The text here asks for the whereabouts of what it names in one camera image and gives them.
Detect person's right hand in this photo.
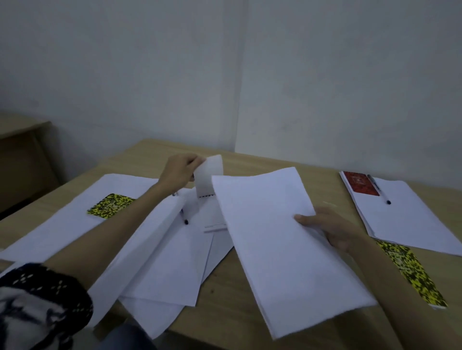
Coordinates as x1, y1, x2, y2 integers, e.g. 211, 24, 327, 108
294, 205, 366, 254

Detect large white paper sheet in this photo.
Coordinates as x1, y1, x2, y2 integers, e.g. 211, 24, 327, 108
0, 173, 187, 328

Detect person's left hand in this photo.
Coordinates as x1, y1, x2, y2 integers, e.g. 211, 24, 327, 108
158, 154, 206, 195

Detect long yellow black patterned card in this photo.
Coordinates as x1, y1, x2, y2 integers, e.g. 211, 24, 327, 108
375, 239, 448, 311

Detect white paper sheaf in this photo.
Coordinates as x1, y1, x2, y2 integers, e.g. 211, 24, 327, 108
211, 167, 378, 340

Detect person's left forearm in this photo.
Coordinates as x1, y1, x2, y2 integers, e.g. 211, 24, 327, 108
43, 180, 174, 290

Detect stack of white paper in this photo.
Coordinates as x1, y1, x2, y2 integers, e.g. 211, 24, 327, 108
339, 171, 462, 257

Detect black pen with silver clip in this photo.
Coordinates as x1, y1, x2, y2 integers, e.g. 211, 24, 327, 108
367, 174, 392, 205

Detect wooden desk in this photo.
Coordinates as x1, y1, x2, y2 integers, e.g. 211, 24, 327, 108
0, 115, 70, 214

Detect small white spiral notepad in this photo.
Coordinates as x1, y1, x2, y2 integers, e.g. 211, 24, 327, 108
193, 155, 228, 233

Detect red booklet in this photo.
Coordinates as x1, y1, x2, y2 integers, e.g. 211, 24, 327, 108
342, 171, 380, 197

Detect black white patterned sleeve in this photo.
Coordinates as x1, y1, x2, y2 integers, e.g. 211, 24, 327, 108
0, 262, 94, 350

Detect blue jeans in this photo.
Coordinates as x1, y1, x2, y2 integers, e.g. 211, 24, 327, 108
95, 322, 158, 350

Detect person's right forearm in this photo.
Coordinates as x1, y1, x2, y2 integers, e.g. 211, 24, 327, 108
346, 234, 462, 350

